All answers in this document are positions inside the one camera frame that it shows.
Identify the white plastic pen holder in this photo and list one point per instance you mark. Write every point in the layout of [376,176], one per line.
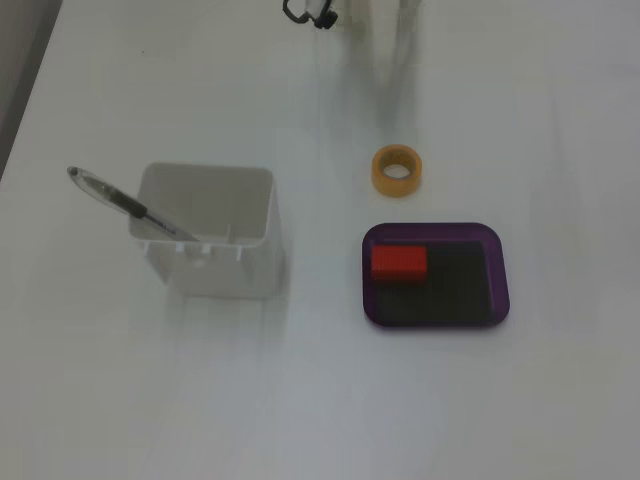
[220,235]

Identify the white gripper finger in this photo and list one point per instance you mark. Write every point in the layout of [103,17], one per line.
[406,65]
[362,45]

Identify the red rectangular block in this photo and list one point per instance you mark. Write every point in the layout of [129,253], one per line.
[399,262]

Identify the yellow masking tape roll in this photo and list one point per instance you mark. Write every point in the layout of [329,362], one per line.
[397,187]

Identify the black clear ballpoint pen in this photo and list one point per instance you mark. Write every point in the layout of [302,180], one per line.
[117,197]

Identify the purple metal tray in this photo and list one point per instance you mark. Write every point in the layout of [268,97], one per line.
[490,280]

